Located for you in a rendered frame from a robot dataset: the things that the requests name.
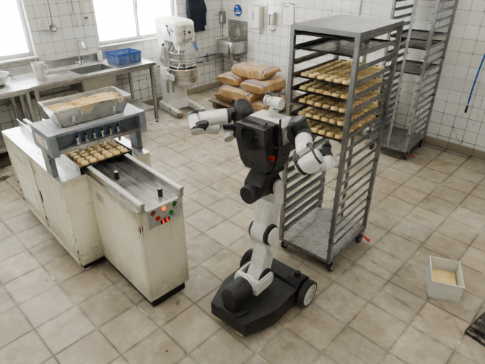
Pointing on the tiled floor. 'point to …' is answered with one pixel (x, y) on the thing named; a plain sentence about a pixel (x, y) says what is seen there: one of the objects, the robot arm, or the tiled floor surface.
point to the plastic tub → (444, 279)
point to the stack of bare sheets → (477, 330)
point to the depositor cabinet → (61, 196)
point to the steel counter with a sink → (84, 79)
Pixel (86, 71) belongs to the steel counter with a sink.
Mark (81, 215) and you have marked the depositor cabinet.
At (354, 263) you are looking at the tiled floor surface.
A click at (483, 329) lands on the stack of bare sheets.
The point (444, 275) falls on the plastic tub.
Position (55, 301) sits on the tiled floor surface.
